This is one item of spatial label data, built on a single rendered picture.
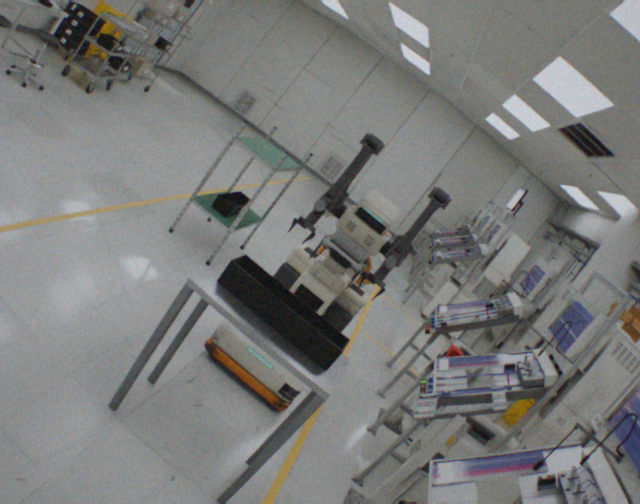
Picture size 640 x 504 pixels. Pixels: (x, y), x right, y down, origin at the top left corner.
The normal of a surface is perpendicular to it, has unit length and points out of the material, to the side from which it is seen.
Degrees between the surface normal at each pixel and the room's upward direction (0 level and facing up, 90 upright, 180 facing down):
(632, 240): 90
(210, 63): 90
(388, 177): 90
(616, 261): 90
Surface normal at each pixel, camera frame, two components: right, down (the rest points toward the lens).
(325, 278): -0.29, 0.24
